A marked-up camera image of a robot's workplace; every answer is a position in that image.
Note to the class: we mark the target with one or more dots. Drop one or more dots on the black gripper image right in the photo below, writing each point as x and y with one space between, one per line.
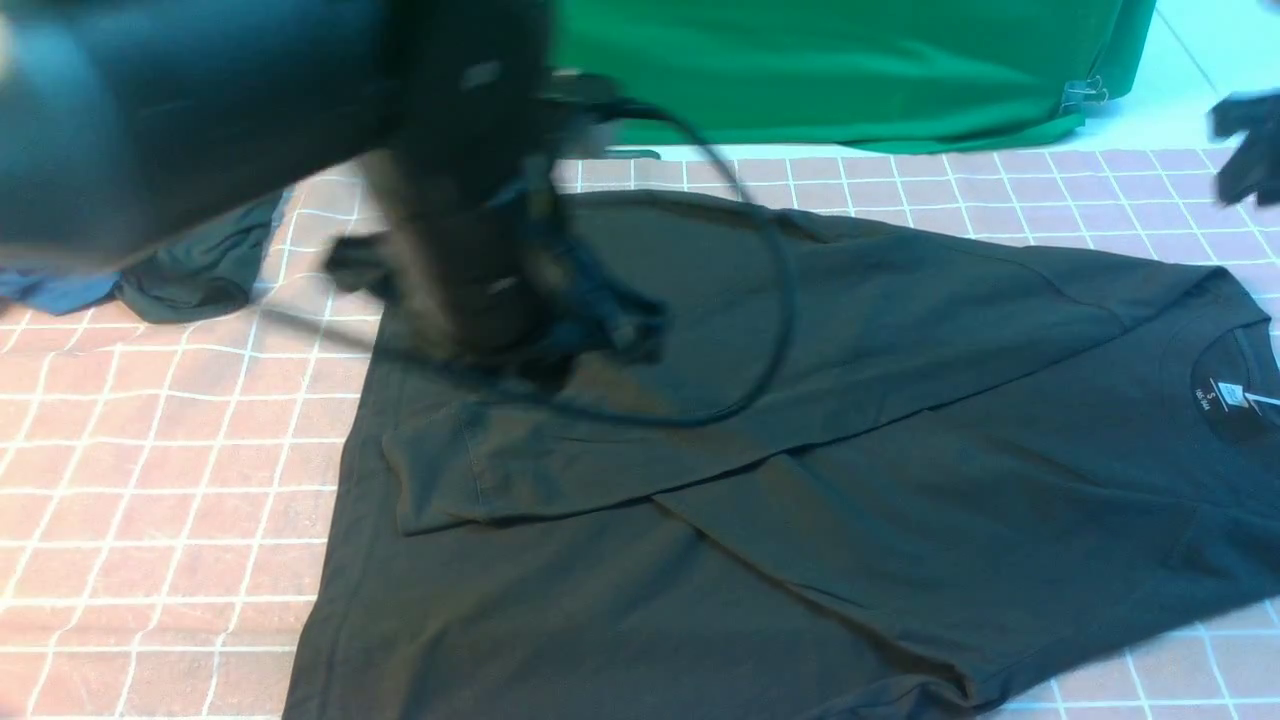
1252 170

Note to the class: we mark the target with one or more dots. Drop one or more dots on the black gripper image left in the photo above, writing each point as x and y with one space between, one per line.
486 266

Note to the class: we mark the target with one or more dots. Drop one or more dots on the dark gray long-sleeved shirt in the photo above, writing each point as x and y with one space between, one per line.
983 466

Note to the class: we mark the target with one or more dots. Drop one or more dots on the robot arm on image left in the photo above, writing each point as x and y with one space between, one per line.
128 123

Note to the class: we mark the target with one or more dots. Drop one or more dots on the metal binder clip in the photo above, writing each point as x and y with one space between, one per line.
1081 94

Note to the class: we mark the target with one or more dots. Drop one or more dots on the dark crumpled garment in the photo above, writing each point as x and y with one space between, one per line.
207 272

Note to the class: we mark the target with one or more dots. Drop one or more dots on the pink grid tablecloth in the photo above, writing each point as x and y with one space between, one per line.
167 490

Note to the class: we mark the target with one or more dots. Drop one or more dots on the green backdrop cloth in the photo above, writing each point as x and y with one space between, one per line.
903 77

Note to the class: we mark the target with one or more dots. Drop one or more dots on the blue crumpled garment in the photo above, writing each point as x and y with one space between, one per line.
56 294

